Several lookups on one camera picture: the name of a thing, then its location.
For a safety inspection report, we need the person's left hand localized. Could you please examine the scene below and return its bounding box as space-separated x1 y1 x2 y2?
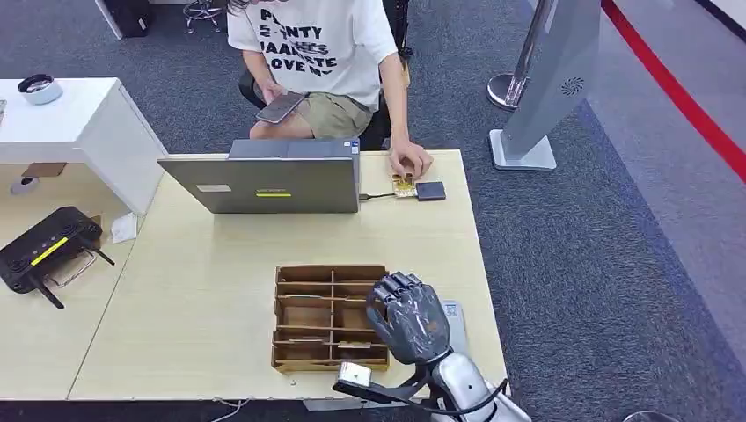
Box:
388 139 435 181

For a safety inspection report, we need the person's right hand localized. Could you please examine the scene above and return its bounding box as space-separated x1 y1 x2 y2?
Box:
258 78 291 107

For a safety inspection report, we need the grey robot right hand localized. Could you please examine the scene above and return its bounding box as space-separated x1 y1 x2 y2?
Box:
365 271 453 367

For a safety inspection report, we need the dark smartphone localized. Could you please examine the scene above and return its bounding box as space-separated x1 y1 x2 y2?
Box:
255 91 307 125

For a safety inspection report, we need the dark square hub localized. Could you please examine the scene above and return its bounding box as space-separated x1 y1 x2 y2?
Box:
414 180 448 203

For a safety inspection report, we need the white flat device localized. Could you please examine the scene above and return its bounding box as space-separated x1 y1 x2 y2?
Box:
441 300 471 358

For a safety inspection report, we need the person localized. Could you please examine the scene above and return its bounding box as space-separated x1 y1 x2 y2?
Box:
225 0 435 182

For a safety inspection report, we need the grey laptop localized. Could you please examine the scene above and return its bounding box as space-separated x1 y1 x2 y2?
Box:
157 137 362 215

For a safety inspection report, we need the wooden compartment box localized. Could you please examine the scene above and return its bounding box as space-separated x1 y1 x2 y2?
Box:
270 263 391 375

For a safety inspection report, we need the chrome stool base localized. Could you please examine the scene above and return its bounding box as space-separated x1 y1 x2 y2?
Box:
182 0 225 34

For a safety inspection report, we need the grey display stand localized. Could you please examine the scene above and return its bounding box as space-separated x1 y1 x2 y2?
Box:
488 0 603 171

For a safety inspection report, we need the black cabinet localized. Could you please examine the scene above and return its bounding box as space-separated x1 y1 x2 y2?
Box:
92 0 156 40

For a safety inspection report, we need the white desk riser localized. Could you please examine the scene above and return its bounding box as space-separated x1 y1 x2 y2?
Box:
0 76 170 218

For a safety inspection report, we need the white paper slip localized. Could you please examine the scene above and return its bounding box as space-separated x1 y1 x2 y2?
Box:
110 211 140 244

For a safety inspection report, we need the round white bowl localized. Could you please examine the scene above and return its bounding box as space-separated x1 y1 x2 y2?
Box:
17 73 64 106

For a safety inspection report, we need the brown cardboard piece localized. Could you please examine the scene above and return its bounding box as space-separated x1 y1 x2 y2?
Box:
22 162 69 178

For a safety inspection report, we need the round grey rim object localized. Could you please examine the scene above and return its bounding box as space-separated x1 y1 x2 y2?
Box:
620 410 683 422

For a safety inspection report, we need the clear phone case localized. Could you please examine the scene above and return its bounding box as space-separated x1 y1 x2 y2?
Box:
45 250 99 289

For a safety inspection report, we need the black router with antennas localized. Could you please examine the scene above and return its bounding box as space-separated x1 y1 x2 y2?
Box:
0 205 116 309

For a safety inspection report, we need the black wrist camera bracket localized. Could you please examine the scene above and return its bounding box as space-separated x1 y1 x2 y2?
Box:
332 372 435 407

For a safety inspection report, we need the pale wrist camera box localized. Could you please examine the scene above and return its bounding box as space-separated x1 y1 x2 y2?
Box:
338 361 373 389

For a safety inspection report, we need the metal desk edge bracket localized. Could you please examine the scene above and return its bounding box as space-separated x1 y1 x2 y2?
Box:
302 397 392 412

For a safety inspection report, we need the chrome stanchion post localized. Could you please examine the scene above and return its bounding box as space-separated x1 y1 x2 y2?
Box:
486 0 558 112

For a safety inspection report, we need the white cable under desk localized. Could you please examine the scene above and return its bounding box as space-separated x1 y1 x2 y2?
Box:
207 397 252 422

